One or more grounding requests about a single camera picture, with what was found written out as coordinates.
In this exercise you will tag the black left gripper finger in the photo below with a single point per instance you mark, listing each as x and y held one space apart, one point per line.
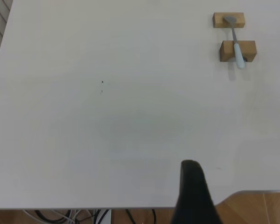
193 198

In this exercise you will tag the arched wooden block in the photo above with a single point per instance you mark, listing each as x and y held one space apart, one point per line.
227 50

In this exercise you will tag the flat solid wooden block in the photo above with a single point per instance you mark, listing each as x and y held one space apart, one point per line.
218 21

